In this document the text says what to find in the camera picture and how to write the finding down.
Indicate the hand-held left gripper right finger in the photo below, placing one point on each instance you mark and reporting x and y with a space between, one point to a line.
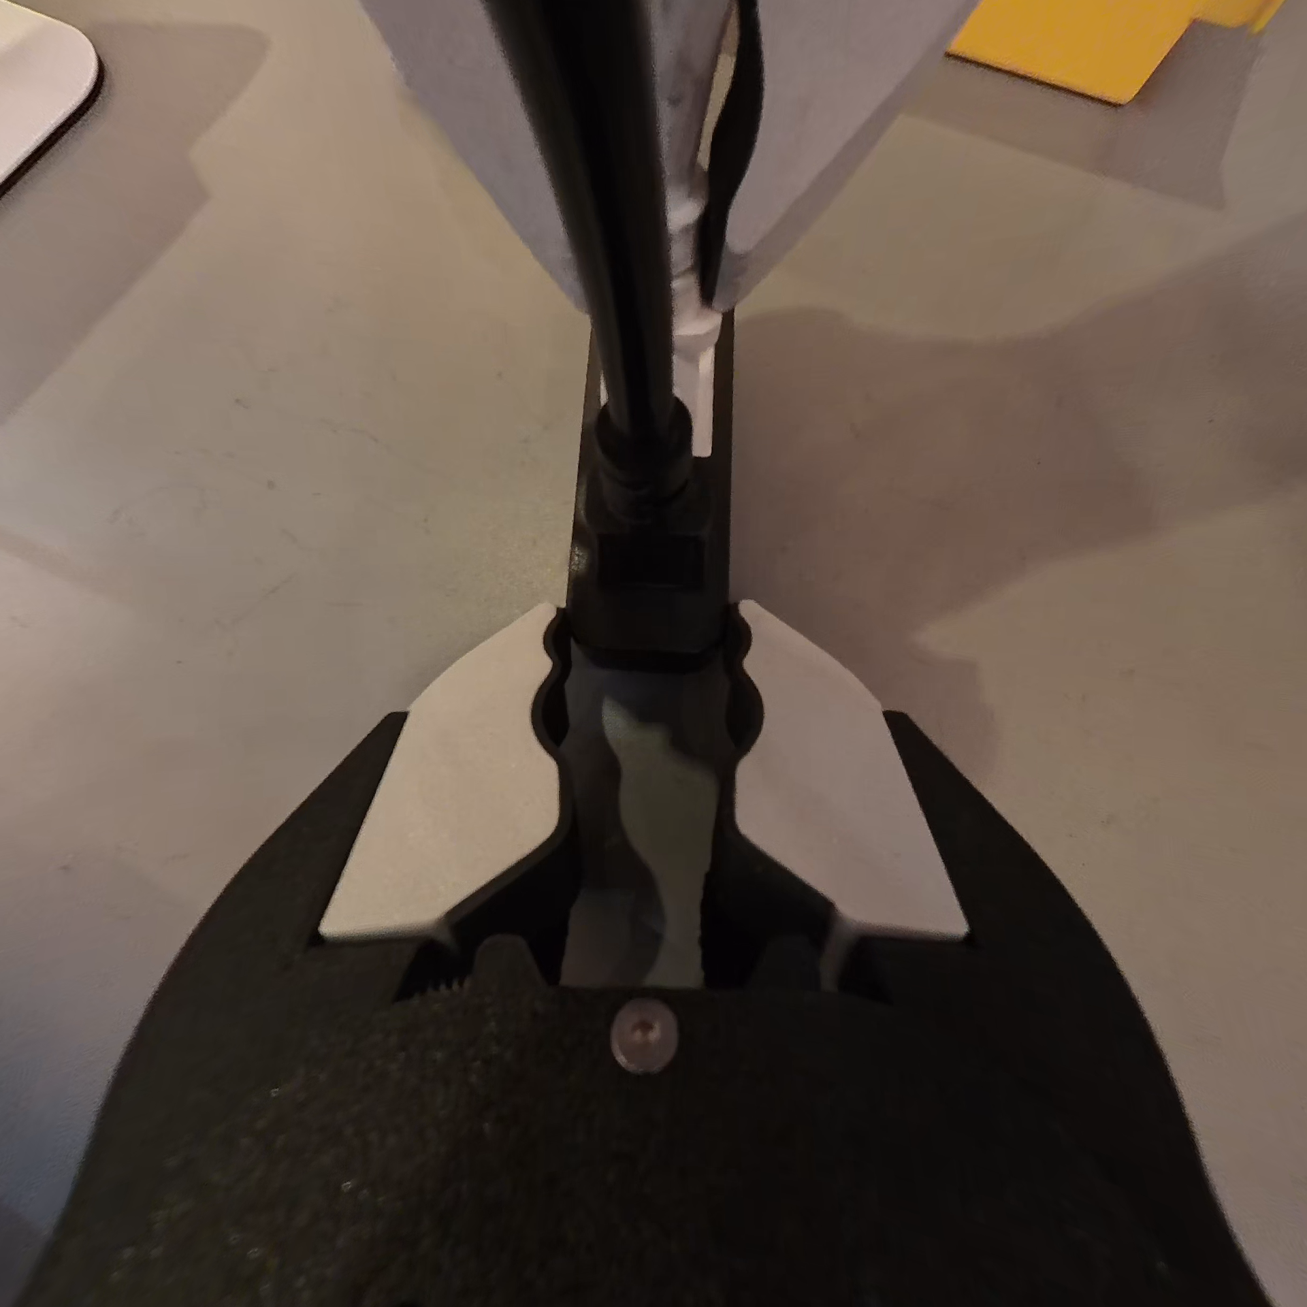
847 806

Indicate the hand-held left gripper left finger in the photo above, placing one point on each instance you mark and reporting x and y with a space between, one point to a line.
450 806

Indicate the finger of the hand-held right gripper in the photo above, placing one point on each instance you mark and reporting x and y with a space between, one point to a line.
838 101
450 80

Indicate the black power strip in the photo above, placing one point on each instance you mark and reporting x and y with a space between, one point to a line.
654 816

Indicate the yellow plastic bin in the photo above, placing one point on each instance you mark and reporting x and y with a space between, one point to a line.
1072 49

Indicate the grey desk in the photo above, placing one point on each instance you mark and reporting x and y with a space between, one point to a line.
255 509

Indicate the white document stand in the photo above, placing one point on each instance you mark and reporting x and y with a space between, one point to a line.
38 93

